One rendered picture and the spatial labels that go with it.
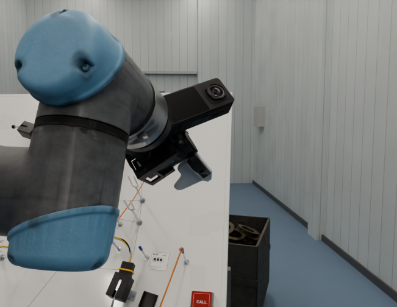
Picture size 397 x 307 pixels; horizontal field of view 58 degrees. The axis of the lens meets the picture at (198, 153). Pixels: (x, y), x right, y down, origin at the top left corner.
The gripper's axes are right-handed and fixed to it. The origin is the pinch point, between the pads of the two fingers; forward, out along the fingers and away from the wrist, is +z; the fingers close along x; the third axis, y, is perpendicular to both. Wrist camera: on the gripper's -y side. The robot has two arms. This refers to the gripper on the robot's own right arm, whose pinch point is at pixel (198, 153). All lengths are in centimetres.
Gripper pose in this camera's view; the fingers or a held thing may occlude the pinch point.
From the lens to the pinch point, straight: 58.5
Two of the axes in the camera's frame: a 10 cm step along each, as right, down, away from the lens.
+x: 4.9, 8.0, -3.5
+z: 2.5, 2.5, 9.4
